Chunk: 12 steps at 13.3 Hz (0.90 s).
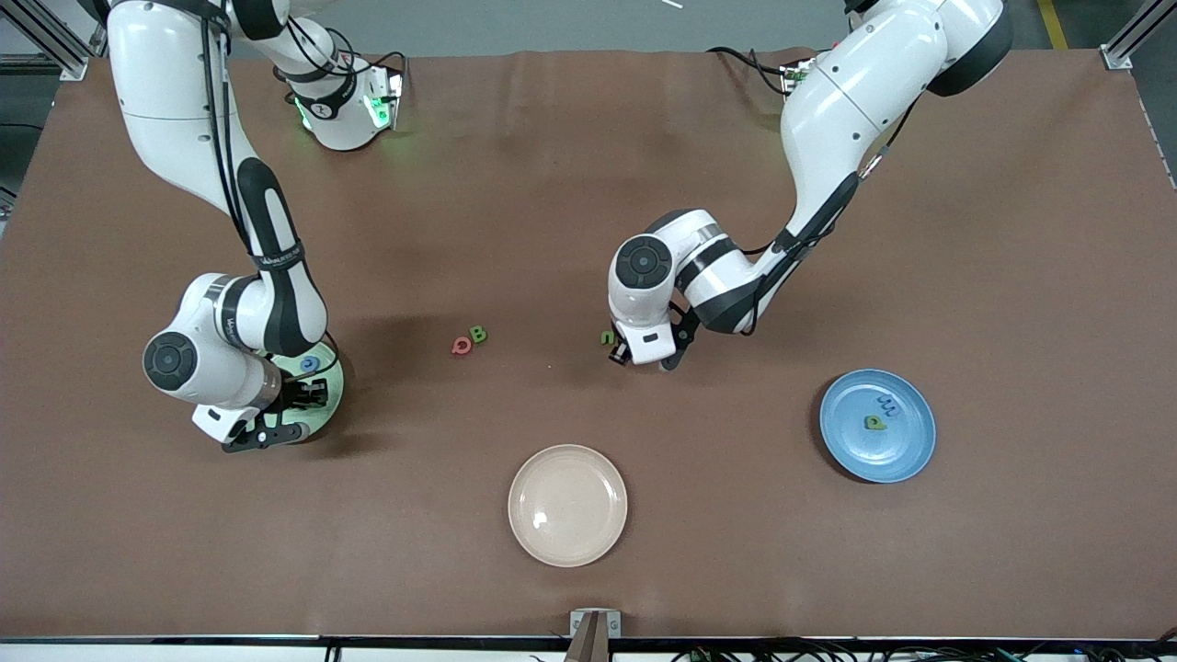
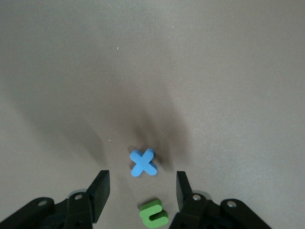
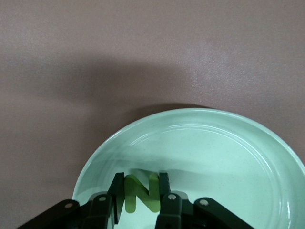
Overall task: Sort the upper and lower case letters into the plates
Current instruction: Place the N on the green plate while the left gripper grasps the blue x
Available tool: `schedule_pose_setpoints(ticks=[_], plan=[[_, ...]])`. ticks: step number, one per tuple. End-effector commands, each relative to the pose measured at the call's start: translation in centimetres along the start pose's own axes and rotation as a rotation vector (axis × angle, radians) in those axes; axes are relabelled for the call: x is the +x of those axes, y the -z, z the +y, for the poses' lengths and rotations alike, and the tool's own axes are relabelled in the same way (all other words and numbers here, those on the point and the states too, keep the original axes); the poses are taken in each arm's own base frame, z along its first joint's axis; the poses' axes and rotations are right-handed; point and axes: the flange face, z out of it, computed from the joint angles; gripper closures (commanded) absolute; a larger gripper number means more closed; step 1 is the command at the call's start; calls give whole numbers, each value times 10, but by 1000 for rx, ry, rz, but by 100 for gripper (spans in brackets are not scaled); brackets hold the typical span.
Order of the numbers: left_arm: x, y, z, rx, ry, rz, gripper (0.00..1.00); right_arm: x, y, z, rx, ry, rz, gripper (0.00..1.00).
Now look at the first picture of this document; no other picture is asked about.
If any grey metal camera bracket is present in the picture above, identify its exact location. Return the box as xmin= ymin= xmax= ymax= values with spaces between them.
xmin=569 ymin=609 xmax=623 ymax=662

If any aluminium frame post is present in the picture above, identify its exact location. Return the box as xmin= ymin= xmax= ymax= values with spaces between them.
xmin=0 ymin=0 xmax=90 ymax=82
xmin=1101 ymin=0 xmax=1177 ymax=71

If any light green round plate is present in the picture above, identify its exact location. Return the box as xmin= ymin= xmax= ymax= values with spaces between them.
xmin=271 ymin=348 xmax=346 ymax=446

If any blue round plate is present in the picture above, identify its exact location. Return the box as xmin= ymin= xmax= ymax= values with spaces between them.
xmin=819 ymin=369 xmax=937 ymax=485

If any beige round plate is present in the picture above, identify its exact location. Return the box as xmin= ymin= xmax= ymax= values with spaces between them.
xmin=508 ymin=444 xmax=629 ymax=568

